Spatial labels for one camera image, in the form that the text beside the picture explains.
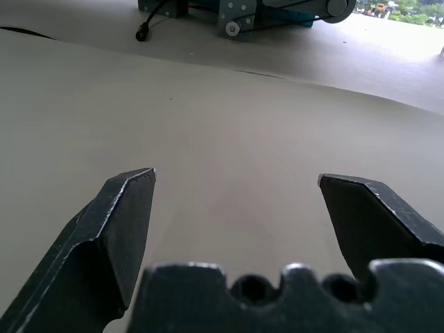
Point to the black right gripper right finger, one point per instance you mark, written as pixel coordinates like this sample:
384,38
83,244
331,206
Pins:
374,222

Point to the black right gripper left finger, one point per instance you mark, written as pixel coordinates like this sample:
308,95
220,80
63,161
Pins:
104,239

